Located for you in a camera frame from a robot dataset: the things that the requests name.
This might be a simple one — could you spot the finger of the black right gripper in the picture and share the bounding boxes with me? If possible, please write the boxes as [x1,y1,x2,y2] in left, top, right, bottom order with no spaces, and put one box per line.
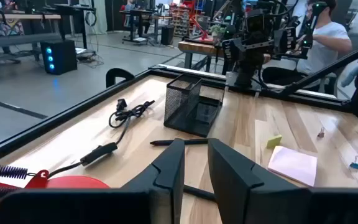
[273,26,297,58]
[221,37,241,65]

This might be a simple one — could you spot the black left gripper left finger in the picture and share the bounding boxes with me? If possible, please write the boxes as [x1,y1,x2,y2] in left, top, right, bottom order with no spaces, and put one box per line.
[0,138,186,224]

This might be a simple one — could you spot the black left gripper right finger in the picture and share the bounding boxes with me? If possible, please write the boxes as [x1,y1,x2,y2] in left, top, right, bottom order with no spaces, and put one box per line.
[207,138,358,224]

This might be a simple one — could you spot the yellow-green sticky note pad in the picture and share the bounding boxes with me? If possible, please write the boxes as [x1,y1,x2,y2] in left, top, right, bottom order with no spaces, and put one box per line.
[265,134,283,149]

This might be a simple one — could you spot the pale pink sticky note pad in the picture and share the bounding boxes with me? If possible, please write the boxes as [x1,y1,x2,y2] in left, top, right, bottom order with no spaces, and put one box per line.
[267,145,318,188]

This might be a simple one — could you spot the black mesh desk organizer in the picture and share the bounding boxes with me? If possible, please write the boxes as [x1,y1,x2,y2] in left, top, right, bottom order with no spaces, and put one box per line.
[163,73,226,138]

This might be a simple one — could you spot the small potted plant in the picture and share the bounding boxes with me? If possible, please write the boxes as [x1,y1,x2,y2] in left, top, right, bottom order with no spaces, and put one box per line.
[209,24,227,43]

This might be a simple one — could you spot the wooden workbench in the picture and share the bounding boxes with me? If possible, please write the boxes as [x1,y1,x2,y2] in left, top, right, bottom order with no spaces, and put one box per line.
[178,40,245,74]

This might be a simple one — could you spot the red articulated lamp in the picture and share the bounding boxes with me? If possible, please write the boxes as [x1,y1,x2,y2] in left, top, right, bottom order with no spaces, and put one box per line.
[181,12,214,43]

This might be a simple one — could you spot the red desk lamp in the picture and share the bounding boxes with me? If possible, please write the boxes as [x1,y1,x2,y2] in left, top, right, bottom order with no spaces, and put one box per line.
[0,161,111,224]

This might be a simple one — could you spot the black standing desk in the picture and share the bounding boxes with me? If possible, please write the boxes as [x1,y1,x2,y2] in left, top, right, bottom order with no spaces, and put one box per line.
[53,2,98,50]

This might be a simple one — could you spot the black computer tower blue lights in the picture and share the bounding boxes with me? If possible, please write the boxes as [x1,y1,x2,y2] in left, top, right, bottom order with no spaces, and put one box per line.
[40,39,78,76]

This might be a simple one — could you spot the black lamp power cord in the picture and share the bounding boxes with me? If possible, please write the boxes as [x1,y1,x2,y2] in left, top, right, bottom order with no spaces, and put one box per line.
[47,98,156,180]

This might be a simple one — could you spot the black frame bracket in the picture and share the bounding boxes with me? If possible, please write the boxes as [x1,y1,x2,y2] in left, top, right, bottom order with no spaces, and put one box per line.
[106,67,135,88]

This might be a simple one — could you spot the black metal table frame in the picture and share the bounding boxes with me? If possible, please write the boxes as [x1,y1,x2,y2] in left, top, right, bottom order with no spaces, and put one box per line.
[0,37,358,163]

